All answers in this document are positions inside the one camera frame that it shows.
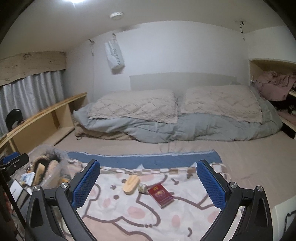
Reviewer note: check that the red cigarette pack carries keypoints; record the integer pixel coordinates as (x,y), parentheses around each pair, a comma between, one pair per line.
(160,195)

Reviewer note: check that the beige quilted right pillow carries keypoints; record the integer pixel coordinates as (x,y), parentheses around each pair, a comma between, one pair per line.
(234,101)

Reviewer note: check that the fuzzy beige feathered bag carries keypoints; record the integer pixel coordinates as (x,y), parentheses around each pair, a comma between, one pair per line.
(55,167)

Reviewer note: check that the white hanging paper bag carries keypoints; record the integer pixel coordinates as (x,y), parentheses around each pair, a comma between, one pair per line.
(114,55)

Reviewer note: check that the patterned tape roll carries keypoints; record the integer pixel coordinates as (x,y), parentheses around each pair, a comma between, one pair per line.
(142,188)

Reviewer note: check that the pink clothes pile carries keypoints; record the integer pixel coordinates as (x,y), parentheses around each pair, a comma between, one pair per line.
(274,86)

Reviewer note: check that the oval wooden box in bag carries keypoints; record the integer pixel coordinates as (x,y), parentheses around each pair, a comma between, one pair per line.
(39,171)

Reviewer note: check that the paper curtain valance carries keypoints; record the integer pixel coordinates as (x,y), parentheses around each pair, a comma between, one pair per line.
(23,65)

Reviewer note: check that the beige quilted left pillow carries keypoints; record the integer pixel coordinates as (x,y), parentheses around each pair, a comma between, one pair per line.
(150,105)

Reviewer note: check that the clear plastic storage bin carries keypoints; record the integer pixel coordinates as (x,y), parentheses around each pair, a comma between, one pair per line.
(72,167)

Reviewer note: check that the white Chanel box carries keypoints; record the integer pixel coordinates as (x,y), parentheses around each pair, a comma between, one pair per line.
(19,194)

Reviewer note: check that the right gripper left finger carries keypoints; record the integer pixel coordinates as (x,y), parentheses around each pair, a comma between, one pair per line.
(41,222)

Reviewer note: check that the beige quilted pillow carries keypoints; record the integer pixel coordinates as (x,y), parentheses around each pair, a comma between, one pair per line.
(150,105)
(234,101)

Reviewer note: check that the blue white packet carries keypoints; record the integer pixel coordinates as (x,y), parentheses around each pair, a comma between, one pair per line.
(27,178)

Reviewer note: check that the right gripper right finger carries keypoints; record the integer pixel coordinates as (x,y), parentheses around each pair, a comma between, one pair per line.
(255,222)

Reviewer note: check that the cartoon patterned blanket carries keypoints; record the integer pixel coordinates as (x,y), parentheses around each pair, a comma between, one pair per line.
(149,197)

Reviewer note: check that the grey blue duvet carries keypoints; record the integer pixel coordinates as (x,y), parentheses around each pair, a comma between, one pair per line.
(189,127)

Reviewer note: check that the grey curtain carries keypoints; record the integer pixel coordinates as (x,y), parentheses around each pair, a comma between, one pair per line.
(31,95)

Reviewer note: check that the smoke detector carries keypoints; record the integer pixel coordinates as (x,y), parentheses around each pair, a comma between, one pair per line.
(116,15)

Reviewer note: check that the black cap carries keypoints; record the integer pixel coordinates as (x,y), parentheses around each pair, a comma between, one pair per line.
(14,116)

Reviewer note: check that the wooden bedside shelf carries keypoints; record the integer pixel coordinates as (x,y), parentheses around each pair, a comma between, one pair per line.
(48,127)

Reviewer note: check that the oval wooden box on blanket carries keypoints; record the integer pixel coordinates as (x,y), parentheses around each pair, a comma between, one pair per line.
(131,184)

